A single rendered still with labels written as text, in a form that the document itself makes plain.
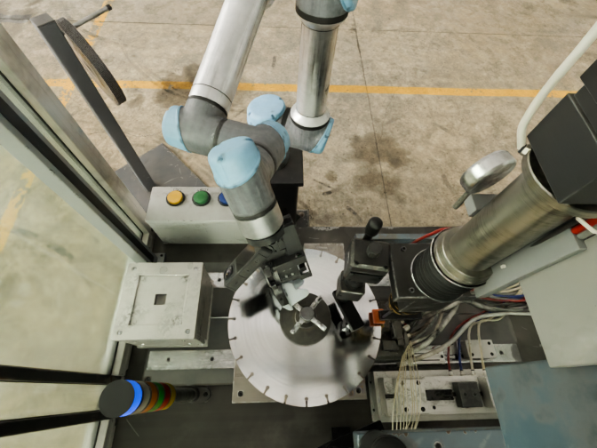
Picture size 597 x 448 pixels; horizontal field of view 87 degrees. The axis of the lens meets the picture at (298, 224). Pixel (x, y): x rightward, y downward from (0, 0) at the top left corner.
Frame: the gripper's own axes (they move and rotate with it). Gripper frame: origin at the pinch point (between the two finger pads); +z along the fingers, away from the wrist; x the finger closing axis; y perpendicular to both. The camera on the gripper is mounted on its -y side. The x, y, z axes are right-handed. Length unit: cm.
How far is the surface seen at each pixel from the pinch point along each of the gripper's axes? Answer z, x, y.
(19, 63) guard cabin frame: -53, 14, -23
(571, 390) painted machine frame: -15.5, -36.1, 24.5
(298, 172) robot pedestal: -1, 55, 16
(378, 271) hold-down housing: -17.4, -16.5, 15.5
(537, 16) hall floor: 28, 255, 301
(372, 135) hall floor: 41, 158, 84
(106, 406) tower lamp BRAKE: -14.3, -18.5, -24.7
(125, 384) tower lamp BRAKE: -14.8, -16.7, -22.1
